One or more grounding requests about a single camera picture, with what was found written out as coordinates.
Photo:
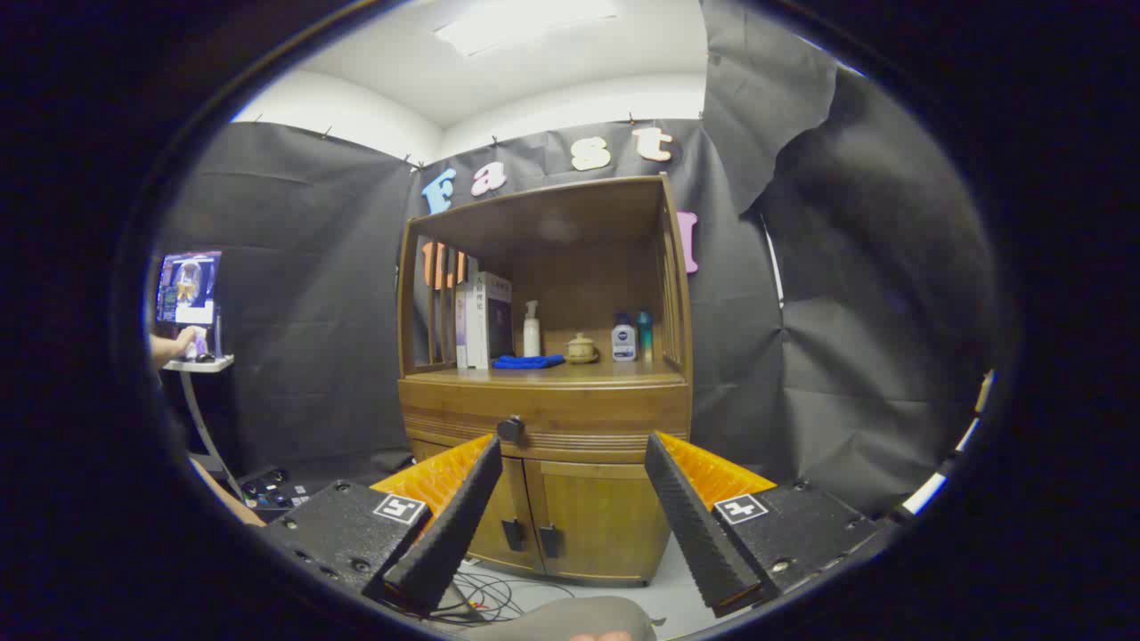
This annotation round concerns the lidded ceramic teacup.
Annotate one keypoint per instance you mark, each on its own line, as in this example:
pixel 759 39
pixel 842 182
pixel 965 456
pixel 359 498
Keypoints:
pixel 582 350

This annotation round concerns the white bottle with blue cap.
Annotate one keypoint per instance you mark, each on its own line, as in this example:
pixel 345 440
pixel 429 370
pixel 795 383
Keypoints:
pixel 623 343

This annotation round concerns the person's grey clothing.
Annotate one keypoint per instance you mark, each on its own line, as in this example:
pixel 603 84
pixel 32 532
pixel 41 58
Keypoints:
pixel 570 616

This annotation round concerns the wooden cabinet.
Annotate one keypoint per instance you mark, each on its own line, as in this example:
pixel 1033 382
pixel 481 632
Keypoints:
pixel 588 294

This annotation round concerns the wooden countertop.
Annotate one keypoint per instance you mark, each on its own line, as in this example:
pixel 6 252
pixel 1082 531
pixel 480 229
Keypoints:
pixel 606 372

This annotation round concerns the teal slim bottle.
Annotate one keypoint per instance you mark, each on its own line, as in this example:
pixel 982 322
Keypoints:
pixel 645 338

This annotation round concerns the thick white book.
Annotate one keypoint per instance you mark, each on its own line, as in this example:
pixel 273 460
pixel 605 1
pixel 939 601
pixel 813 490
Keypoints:
pixel 499 320

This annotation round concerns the white side table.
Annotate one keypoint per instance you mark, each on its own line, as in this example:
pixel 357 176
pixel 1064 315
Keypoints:
pixel 200 364

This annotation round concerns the computer monitor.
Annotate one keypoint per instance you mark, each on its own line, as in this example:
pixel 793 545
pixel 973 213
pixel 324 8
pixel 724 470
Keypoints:
pixel 189 285

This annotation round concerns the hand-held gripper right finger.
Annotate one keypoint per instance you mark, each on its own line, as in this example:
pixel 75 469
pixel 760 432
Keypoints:
pixel 699 534

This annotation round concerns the white pump bottle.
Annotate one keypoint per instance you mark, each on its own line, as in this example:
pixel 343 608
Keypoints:
pixel 532 338

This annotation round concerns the blue folded cloth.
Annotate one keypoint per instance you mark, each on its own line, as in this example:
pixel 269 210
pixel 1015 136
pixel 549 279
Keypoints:
pixel 530 361

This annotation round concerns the wooden cabinet door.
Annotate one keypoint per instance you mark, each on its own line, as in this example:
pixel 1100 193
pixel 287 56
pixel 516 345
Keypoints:
pixel 597 525
pixel 521 490

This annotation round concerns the ceiling light panel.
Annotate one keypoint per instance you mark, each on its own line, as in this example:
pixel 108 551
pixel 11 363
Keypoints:
pixel 517 27

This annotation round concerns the thin pale purple book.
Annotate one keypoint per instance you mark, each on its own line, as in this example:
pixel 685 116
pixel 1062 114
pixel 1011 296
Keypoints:
pixel 461 329

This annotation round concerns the black floor device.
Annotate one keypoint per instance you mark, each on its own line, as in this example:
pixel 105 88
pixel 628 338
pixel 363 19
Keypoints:
pixel 267 488

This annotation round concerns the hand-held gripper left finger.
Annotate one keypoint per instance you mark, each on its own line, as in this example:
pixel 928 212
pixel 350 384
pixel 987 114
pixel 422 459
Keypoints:
pixel 454 534

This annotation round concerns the small purple object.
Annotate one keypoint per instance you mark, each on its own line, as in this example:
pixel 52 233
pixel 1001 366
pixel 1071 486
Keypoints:
pixel 201 345

